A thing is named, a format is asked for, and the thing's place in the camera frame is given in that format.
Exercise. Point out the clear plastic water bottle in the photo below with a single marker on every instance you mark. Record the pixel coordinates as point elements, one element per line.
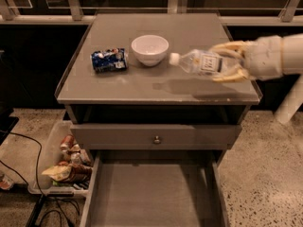
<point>206,63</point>

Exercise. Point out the open grey middle drawer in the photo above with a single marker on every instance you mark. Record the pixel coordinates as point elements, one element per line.
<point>143,188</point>

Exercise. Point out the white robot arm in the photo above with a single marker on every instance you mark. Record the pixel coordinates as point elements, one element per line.
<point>292,63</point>

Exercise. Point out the white ceramic bowl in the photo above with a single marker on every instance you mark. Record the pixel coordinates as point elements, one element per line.
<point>150,49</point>

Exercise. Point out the red soda can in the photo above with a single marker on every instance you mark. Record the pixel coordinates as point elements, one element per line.
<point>67,142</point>

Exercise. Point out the blue crushed soda can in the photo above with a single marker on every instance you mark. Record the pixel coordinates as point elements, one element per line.
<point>109,60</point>

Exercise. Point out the round metal drawer knob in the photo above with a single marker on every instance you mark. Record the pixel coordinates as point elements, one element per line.
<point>157,140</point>

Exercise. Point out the closed grey upper drawer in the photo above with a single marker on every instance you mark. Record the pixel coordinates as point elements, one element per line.
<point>140,136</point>

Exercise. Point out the clear plastic storage bin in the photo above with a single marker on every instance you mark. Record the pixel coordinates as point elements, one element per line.
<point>51,154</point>

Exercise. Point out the white metal railing frame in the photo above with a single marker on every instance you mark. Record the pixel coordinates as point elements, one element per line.
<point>230,12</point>

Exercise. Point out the red white can on floor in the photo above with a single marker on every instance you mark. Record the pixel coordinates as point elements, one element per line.
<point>6,183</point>

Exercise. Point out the grey drawer cabinet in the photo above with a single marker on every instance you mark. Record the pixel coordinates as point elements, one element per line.
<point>161,94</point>

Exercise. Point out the yellow snack bag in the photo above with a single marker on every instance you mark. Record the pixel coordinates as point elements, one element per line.
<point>58,173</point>

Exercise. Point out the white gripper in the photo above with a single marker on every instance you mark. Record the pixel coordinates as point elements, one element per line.
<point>264,58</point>

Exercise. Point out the black object at left edge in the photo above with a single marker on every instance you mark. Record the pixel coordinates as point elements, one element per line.
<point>7,122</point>

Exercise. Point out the brown snack bag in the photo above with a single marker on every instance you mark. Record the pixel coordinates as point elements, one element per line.
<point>79,173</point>

